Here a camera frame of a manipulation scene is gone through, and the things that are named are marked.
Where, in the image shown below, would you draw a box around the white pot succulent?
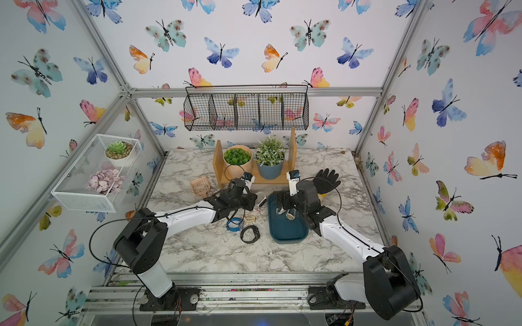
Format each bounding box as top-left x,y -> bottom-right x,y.
105,141 -> 134,169

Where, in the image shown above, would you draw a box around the blue pot white-green plant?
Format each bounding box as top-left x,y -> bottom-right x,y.
255,136 -> 285,180

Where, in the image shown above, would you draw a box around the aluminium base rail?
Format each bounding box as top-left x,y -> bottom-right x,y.
81,272 -> 425,325

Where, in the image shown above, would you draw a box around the black yellow work glove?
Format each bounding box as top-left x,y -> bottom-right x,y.
313,168 -> 341,198

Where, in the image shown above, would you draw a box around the black watch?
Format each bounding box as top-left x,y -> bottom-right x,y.
240,225 -> 260,245

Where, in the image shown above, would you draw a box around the white mesh wall basket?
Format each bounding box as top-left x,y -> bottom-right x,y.
51,134 -> 143,213

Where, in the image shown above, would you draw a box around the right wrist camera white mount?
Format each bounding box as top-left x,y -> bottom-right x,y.
286,170 -> 300,196

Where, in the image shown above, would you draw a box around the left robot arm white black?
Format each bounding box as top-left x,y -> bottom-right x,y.
114,173 -> 257,312

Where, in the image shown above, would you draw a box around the pink artificial flowers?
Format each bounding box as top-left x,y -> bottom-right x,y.
85,168 -> 126,195

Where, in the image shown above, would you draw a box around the wooden shelf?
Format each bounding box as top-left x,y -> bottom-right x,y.
212,128 -> 297,190

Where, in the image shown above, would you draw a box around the pink pot green plant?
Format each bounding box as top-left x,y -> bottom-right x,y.
223,145 -> 253,179

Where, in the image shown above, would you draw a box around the black wire wall basket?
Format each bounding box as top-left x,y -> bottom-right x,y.
181,84 -> 309,134

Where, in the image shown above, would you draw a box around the teal plastic storage box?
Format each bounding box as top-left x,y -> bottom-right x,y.
268,194 -> 309,245

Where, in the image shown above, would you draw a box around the beige watch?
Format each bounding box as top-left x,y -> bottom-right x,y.
244,215 -> 257,225

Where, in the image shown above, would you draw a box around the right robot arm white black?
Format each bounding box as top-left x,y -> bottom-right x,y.
273,178 -> 423,320

